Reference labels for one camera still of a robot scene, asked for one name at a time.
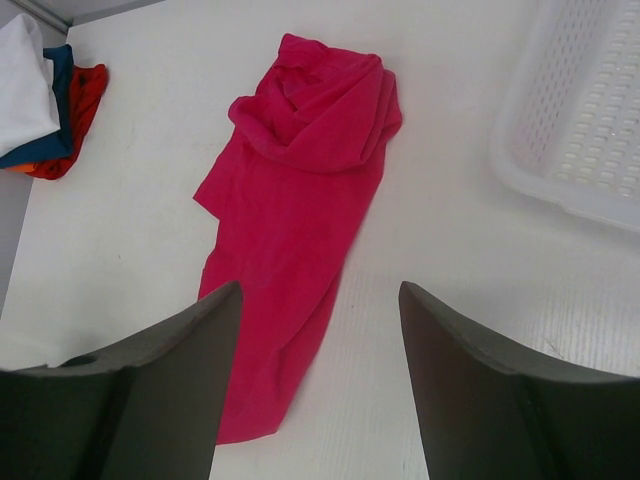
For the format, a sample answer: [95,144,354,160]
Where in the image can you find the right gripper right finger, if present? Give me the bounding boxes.
[399,282,639,479]

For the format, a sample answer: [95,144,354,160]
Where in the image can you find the orange red folded t shirt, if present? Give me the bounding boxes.
[6,64,109,180]

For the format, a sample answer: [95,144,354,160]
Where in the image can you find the blue folded t shirt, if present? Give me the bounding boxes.
[1,44,74,168]

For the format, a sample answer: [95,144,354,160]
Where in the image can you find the white folded t shirt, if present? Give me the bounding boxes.
[1,13,60,155]

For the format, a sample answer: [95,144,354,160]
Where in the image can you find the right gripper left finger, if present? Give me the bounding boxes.
[1,282,243,479]

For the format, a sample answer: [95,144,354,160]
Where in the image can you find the white plastic basket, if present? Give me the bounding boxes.
[490,1,639,231]

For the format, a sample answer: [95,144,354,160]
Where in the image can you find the pink red t shirt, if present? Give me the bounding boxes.
[194,34,402,445]

